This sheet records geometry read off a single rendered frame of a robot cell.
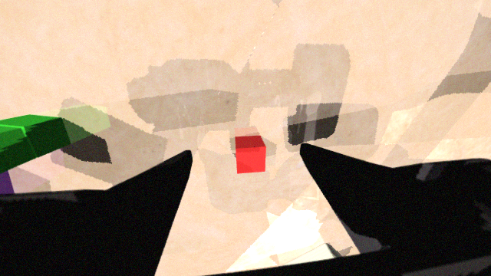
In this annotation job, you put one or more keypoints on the purple cube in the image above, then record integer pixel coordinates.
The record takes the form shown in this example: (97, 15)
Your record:
(6, 184)

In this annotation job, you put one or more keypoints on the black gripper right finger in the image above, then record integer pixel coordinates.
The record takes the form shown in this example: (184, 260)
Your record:
(373, 201)

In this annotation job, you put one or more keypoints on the dark green block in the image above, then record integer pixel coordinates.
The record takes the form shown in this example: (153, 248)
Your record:
(44, 134)

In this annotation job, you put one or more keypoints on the red block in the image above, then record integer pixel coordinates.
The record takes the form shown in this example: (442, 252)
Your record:
(250, 154)

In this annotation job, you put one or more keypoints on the bright green block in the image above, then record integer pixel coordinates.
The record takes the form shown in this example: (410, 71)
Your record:
(14, 148)

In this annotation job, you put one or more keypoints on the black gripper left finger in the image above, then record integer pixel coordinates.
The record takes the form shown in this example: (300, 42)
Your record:
(130, 222)

